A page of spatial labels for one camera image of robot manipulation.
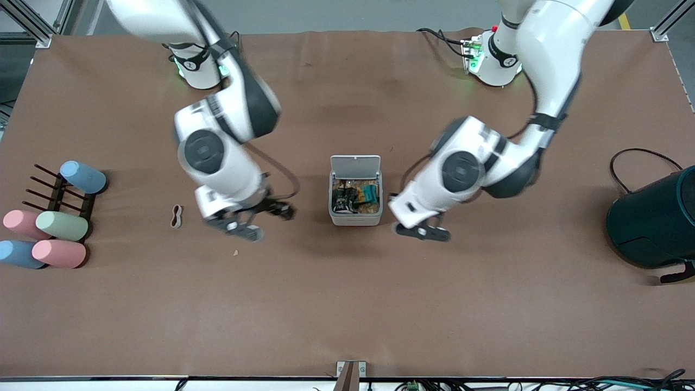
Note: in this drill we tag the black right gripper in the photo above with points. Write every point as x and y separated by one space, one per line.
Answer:
273 206

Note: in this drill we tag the white square trash bin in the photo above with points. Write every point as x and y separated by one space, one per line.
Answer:
355 217

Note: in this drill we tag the beige rubber band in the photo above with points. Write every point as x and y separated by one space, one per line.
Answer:
176 216

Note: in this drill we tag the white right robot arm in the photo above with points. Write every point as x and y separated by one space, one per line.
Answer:
217 157

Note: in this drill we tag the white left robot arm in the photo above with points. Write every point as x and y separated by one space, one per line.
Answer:
461 168

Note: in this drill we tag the teal trash piece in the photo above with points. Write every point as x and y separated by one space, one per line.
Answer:
370 193

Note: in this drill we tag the metal left base connector box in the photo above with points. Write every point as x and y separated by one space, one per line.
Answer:
471 54

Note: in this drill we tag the blue plastic cup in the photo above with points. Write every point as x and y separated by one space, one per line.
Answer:
82 177
19 255

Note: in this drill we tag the dark teal cylindrical appliance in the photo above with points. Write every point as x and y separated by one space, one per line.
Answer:
654 222

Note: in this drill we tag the green plastic cup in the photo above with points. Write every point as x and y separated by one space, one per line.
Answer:
61 226

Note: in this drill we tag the black peg cup rack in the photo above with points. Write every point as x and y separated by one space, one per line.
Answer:
57 191

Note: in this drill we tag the pink plastic cup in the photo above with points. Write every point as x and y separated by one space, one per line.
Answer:
58 254
19 221

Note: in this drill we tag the metal bracket with post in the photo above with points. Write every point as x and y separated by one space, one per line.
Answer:
351 374

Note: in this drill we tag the aluminium frame profile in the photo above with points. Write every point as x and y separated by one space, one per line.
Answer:
38 30

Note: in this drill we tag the aluminium frame corner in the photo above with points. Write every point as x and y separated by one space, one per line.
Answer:
670 21

